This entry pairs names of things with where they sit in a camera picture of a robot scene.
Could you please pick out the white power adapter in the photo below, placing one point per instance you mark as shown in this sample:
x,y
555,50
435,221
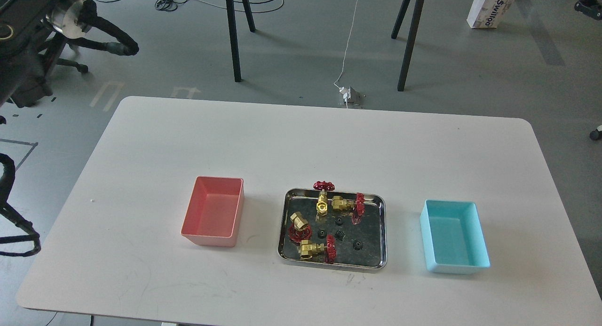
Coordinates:
x,y
350,97

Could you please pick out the stainless steel tray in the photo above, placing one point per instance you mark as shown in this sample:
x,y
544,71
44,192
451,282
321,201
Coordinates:
x,y
369,229

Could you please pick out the black table leg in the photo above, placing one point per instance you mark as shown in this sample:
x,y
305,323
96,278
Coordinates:
x,y
413,30
234,36

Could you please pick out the white paper bag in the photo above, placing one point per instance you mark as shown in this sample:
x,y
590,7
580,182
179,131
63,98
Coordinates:
x,y
487,13

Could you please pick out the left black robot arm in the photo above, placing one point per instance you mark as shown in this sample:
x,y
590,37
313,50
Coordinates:
x,y
34,34

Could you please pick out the brass valve bottom red handle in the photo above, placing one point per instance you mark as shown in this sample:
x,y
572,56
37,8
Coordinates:
x,y
308,249

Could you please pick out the pink plastic box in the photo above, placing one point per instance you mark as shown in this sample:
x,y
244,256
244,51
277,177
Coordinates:
x,y
214,211

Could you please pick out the black table leg right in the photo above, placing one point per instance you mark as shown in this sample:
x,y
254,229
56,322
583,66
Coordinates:
x,y
413,30

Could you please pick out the brass valve upright red handle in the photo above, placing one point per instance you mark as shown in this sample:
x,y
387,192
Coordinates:
x,y
322,202

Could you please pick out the brass valve top right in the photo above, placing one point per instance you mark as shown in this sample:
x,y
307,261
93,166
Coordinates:
x,y
347,205

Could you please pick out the black table leg left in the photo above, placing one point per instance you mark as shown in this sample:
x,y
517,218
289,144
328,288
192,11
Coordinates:
x,y
234,36

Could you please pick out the light blue plastic box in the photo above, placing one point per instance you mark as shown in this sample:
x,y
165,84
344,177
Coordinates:
x,y
453,238

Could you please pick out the brass valve red handle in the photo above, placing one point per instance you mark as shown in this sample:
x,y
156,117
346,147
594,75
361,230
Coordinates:
x,y
300,229
308,249
322,202

